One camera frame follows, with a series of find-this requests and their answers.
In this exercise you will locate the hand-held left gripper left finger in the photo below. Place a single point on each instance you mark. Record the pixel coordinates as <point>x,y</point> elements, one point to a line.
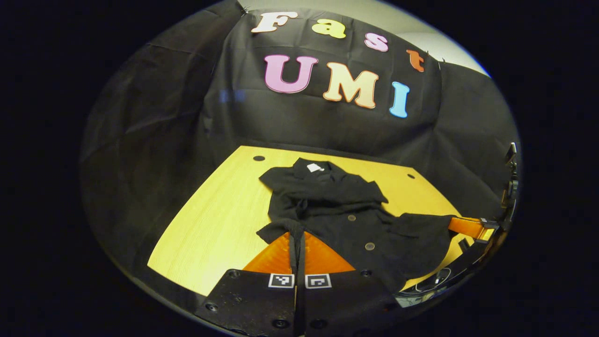
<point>248,304</point>

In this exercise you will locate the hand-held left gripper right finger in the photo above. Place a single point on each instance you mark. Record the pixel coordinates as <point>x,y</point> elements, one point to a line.
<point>341,304</point>

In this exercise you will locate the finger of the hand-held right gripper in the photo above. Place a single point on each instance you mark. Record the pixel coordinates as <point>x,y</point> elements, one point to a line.
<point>468,227</point>

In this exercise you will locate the black buttoned jacket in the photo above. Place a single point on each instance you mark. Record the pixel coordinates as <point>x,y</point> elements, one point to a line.
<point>337,206</point>

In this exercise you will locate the black backdrop cloth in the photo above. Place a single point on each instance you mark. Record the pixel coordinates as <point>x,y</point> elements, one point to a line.
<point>164,140</point>

